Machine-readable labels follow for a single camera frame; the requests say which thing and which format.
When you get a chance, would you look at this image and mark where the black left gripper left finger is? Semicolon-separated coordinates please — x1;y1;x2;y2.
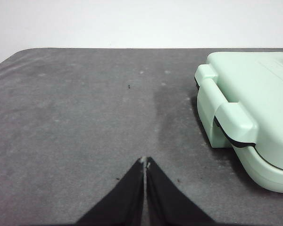
73;158;146;226

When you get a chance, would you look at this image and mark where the mint green cooker base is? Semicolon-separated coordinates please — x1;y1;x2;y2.
197;81;283;194

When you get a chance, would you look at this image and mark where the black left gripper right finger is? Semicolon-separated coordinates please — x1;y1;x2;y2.
145;156;218;226

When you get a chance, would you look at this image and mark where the mint green griddle cover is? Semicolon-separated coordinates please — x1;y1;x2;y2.
194;51;283;172

